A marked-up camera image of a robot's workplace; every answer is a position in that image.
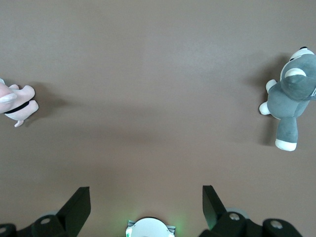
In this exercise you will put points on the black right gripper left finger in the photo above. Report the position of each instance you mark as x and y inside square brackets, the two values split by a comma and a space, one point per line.
[76, 209]

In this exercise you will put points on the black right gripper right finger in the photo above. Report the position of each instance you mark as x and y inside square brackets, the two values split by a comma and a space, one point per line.
[211, 207]

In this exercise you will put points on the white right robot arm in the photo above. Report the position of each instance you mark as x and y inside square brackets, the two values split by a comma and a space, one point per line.
[150, 228]

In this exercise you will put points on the pale pink dog plush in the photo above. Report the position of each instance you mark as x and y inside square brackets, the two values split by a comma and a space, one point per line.
[22, 103]

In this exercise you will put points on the grey white husky plush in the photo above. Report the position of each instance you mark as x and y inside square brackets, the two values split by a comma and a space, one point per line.
[288, 98]

